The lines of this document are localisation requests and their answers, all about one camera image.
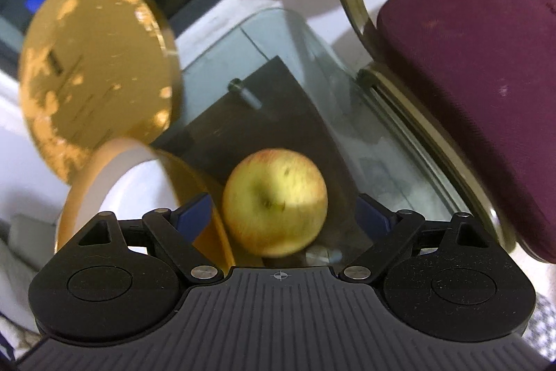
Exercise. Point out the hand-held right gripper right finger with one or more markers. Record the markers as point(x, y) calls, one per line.
point(372, 216)

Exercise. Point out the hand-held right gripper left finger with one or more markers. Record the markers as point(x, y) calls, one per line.
point(194, 215)

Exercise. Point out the yellow-red apple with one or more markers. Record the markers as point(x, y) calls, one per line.
point(276, 203)

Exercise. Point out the glass desktop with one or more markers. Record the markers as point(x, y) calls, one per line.
point(373, 136)

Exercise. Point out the orange bowl white inside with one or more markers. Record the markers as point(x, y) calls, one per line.
point(184, 176)

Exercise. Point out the small metal cylinder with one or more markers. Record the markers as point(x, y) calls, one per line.
point(245, 92)

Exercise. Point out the dark board under glass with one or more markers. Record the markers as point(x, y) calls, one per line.
point(278, 110)

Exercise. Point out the white cloth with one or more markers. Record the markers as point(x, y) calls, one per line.
point(26, 162)

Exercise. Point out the round gold tin lid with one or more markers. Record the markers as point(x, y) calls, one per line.
point(97, 66)

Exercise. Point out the maroon padded chair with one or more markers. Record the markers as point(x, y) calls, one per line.
point(469, 62)

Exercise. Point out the patterned grey cloth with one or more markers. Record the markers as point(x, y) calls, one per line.
point(543, 332)

